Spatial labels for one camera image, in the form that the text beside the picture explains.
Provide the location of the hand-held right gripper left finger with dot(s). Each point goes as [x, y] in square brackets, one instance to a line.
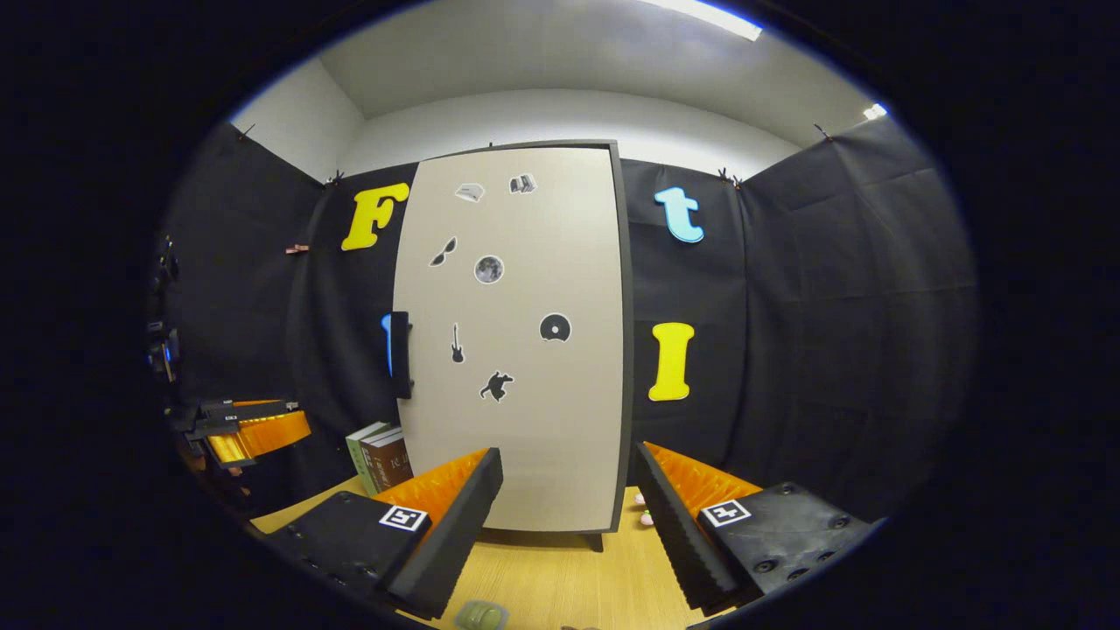
[455, 534]

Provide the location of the green coaster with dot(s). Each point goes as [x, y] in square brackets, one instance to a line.
[458, 615]

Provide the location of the small ceiling light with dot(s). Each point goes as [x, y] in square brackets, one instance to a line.
[875, 111]

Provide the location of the brown book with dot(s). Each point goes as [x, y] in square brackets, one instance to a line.
[391, 462]

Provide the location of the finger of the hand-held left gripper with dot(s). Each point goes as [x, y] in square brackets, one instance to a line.
[236, 413]
[262, 436]

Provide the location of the black backdrop cloth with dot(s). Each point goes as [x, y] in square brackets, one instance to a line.
[831, 350]

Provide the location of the beige cabinet door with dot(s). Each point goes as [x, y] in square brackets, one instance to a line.
[525, 437]

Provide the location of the long ceiling light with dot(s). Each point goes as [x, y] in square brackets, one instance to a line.
[700, 17]

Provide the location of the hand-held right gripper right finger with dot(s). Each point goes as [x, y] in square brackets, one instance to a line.
[678, 534]

